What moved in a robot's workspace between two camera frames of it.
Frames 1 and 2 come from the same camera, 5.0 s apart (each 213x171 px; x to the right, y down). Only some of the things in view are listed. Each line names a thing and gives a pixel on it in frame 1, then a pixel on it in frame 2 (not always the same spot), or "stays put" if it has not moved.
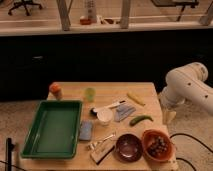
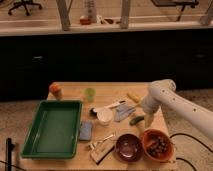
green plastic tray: [55, 133] stays put
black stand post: [9, 147] stays put
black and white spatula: [95, 110] stays put
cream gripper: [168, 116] → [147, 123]
